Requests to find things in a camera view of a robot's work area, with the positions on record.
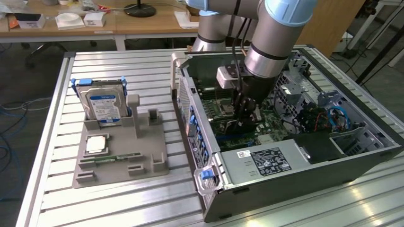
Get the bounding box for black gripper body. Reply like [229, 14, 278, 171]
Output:
[234, 75, 278, 106]

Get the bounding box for hard disk in blue caddy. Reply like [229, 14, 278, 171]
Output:
[69, 77, 128, 127]

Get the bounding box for wooden desk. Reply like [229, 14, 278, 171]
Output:
[0, 0, 288, 52]

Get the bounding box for white cardboard box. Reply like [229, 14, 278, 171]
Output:
[82, 12, 106, 27]

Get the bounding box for grey parts rack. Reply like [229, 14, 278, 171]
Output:
[70, 94, 169, 189]

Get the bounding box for wooden cabinet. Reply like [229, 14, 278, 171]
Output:
[293, 0, 368, 58]

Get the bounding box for metal drive cage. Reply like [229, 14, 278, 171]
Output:
[329, 126, 386, 158]

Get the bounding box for grey power supply unit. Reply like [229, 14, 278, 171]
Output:
[220, 139, 312, 185]

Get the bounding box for blue case latch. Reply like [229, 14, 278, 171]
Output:
[200, 166, 214, 181]

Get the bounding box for black lamp base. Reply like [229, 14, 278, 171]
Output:
[122, 0, 157, 18]

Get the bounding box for green motherboard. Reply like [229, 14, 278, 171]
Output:
[197, 80, 297, 152]

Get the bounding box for silver CPU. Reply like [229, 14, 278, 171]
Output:
[84, 136, 106, 153]

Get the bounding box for black office chair base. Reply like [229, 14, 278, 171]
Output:
[21, 41, 69, 69]

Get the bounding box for green RAM stick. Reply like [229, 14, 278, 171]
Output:
[78, 153, 141, 164]

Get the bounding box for brown cardboard box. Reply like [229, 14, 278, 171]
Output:
[185, 4, 201, 17]

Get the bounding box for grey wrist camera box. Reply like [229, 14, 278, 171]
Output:
[214, 65, 252, 90]

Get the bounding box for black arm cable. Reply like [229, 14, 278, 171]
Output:
[228, 0, 253, 96]

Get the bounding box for black open PC case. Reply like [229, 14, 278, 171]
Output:
[169, 44, 404, 223]

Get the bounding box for blue floor cable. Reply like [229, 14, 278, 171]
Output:
[0, 101, 33, 202]

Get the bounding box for black slanted pole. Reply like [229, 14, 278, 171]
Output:
[354, 20, 404, 85]

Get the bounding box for blue wire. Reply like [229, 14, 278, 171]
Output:
[326, 106, 352, 130]

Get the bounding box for clear plastic bag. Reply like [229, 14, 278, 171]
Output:
[0, 0, 29, 13]

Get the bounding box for graphics card with black fan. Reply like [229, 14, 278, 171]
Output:
[216, 117, 257, 140]

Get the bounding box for CPU socket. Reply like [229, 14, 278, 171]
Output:
[218, 97, 237, 116]

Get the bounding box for red wire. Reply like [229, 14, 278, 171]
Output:
[316, 112, 326, 133]

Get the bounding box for white flat paper box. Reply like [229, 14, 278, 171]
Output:
[173, 10, 201, 30]

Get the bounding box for white low cabinet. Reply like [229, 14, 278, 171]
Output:
[332, 31, 353, 54]

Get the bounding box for metal disk bay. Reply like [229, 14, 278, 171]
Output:
[273, 69, 320, 114]

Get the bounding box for white box with black lid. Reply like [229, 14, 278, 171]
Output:
[13, 12, 48, 29]

